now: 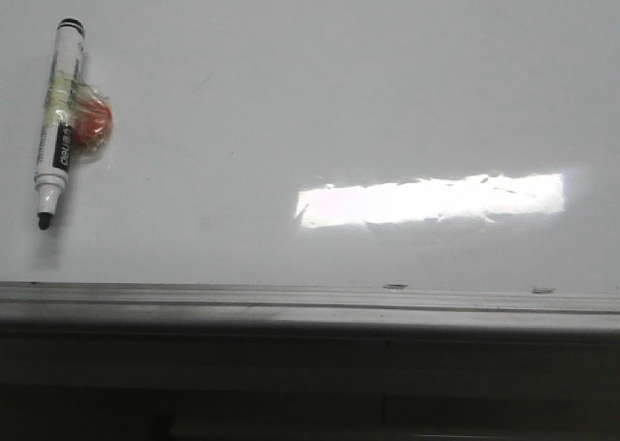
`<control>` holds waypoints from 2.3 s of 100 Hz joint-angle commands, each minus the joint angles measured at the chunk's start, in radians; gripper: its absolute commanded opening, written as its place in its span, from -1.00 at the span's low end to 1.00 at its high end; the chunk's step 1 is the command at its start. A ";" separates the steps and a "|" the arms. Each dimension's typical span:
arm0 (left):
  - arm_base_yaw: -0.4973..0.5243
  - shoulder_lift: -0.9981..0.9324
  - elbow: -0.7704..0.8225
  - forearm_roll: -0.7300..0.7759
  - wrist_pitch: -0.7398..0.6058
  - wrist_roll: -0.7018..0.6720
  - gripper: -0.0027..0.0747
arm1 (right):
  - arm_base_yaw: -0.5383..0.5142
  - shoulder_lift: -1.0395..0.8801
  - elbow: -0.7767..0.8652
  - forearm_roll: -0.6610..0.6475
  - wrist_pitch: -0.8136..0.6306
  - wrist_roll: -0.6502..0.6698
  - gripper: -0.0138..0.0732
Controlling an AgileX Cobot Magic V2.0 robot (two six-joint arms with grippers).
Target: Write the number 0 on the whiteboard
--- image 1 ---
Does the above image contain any aluminium whiteboard tray rail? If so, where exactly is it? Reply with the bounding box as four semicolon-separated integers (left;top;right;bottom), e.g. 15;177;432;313
1;281;619;341

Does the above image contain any red round magnet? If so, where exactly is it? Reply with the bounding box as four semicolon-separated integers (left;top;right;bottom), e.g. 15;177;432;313
73;99;112;149

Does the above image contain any white whiteboard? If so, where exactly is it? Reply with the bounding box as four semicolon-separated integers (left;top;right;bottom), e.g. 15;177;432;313
1;0;619;295

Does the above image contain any white black whiteboard marker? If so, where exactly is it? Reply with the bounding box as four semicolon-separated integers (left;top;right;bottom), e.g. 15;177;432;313
34;18;85;231

